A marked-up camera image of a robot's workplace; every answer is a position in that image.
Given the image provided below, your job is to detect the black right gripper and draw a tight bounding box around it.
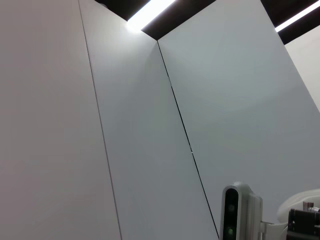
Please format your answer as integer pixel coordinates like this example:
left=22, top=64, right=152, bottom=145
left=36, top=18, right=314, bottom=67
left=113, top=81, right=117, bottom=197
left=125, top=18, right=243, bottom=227
left=287, top=208, right=320, bottom=237

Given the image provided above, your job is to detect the bright ceiling light strip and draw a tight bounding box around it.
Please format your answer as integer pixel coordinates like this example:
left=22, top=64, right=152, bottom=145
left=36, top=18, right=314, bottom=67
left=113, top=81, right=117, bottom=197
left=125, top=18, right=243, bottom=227
left=274, top=1, right=320, bottom=33
left=126, top=0, right=177, bottom=32

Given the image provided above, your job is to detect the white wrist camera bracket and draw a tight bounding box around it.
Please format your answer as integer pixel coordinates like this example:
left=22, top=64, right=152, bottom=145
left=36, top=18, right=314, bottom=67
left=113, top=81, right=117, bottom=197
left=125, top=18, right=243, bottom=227
left=259, top=219, right=288, bottom=240

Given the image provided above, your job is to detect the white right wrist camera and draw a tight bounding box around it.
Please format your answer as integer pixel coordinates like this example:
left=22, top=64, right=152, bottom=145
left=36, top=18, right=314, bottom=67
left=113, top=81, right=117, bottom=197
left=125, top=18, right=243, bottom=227
left=221, top=181, right=264, bottom=240

